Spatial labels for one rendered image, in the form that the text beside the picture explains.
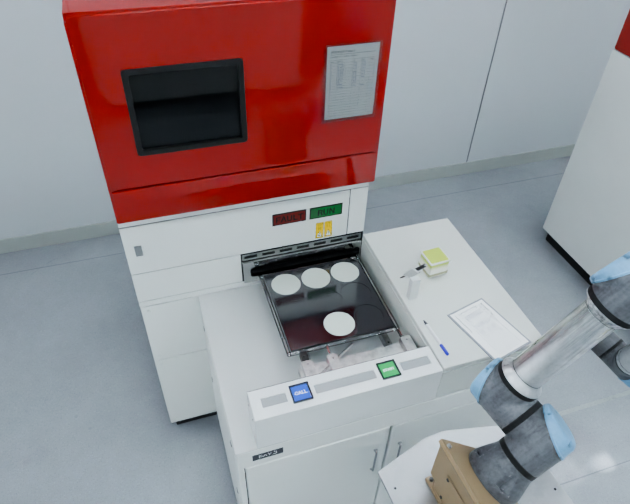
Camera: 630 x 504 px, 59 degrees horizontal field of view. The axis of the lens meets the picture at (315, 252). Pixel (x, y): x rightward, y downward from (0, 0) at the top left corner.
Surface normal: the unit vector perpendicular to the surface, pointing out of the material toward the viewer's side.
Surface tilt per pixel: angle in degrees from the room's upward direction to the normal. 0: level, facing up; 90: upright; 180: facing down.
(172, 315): 90
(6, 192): 90
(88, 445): 0
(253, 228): 90
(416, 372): 0
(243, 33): 90
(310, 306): 0
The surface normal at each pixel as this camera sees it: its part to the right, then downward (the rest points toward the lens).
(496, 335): 0.03, -0.74
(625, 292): -0.67, 0.15
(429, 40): 0.31, 0.64
